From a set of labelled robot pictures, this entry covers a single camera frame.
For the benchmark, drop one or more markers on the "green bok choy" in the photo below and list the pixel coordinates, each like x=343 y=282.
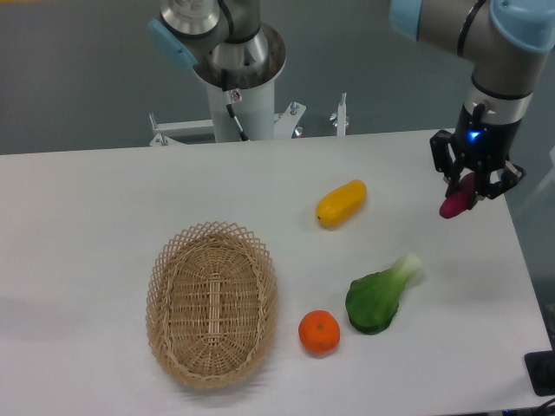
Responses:
x=372 y=301

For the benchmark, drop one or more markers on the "white table clamp bracket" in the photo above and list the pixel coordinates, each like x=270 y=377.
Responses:
x=339 y=120

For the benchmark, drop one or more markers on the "oval wicker basket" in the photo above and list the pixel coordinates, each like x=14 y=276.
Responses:
x=212 y=305

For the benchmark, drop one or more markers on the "yellow mango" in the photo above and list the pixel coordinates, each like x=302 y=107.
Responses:
x=341 y=204

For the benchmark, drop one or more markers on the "black device at table edge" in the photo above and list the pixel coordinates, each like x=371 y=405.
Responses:
x=540 y=368

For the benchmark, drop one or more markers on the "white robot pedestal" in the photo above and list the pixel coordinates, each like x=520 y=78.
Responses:
x=237 y=57

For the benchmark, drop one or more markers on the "orange tangerine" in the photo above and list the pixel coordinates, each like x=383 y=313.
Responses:
x=319 y=332

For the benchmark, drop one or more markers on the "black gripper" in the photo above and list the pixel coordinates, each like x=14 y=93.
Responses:
x=482 y=148

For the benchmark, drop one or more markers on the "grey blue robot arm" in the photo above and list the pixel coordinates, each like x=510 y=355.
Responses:
x=508 y=43

